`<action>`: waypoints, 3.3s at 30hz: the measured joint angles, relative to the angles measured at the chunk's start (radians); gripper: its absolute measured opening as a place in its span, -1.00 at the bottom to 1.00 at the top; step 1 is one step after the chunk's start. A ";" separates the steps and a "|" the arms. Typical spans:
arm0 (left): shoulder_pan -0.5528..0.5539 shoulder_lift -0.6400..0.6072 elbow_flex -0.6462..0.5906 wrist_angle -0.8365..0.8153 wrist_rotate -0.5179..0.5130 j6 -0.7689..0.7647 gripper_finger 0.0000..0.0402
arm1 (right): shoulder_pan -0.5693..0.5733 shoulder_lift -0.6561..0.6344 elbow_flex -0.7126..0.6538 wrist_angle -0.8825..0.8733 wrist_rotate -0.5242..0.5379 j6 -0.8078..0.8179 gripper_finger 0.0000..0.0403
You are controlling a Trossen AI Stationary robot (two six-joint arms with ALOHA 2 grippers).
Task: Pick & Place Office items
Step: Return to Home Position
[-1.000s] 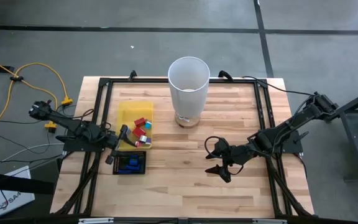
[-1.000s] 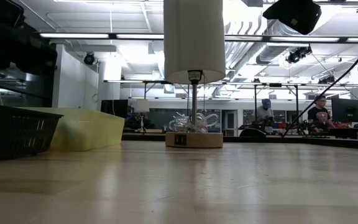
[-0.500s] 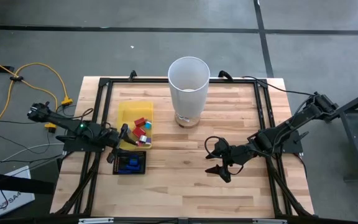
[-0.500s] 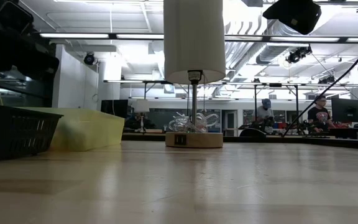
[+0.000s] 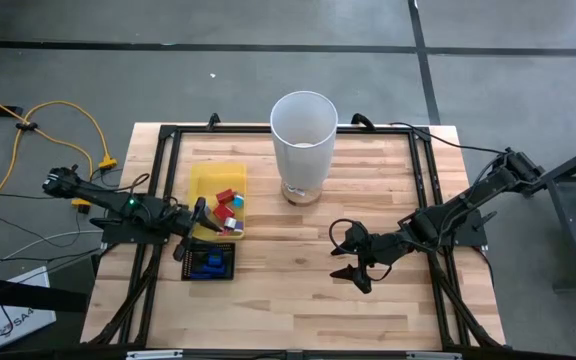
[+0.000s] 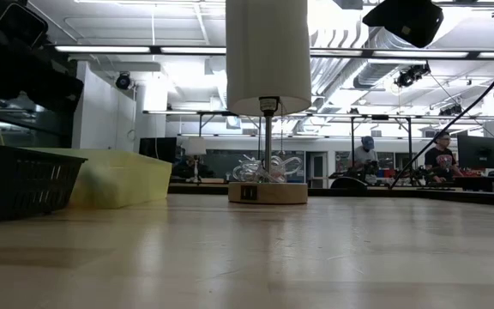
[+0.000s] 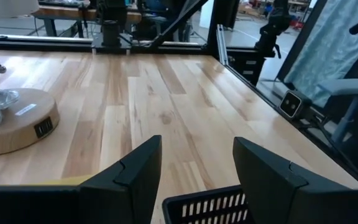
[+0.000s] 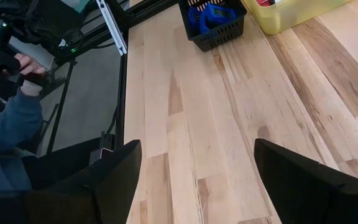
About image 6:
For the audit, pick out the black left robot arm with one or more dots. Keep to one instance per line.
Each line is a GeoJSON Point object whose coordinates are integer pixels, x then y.
{"type": "Point", "coordinates": [15, 56]}

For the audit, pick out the long ceiling light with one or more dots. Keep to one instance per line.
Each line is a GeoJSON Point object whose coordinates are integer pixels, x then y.
{"type": "Point", "coordinates": [431, 54]}
{"type": "Point", "coordinates": [101, 49]}

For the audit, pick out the black ceiling-hung device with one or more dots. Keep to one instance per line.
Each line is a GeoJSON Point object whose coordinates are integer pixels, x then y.
{"type": "Point", "coordinates": [410, 76]}
{"type": "Point", "coordinates": [450, 110]}

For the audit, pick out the person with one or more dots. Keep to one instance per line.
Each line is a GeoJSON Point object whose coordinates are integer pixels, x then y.
{"type": "Point", "coordinates": [440, 159]}
{"type": "Point", "coordinates": [365, 156]}

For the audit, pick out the white shade table lamp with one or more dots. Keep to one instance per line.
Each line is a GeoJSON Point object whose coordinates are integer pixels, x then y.
{"type": "Point", "coordinates": [268, 73]}

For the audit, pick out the black computer monitor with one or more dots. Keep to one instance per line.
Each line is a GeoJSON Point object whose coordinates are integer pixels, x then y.
{"type": "Point", "coordinates": [157, 150]}
{"type": "Point", "coordinates": [478, 152]}

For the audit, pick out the small white background lamp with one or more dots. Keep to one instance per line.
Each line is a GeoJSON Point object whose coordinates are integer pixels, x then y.
{"type": "Point", "coordinates": [196, 147]}

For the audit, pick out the yellow plastic bin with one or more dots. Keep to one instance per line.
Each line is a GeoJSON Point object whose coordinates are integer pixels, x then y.
{"type": "Point", "coordinates": [122, 178]}

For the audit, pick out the dark glass cabinet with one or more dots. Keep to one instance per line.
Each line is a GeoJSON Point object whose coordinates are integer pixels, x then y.
{"type": "Point", "coordinates": [28, 124]}

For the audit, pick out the black mesh basket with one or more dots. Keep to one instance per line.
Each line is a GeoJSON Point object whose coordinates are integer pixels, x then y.
{"type": "Point", "coordinates": [24, 184]}

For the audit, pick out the silver ventilation duct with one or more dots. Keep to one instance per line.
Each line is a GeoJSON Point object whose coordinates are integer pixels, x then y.
{"type": "Point", "coordinates": [375, 56]}

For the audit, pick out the black background station frame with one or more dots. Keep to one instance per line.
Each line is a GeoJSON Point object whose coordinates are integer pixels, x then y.
{"type": "Point", "coordinates": [410, 137]}

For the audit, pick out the black aluminium table frame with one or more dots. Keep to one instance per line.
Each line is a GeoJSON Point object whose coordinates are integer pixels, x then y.
{"type": "Point", "coordinates": [444, 195]}

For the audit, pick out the black wall-mounted device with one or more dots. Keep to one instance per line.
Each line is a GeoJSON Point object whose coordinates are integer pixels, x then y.
{"type": "Point", "coordinates": [123, 81]}

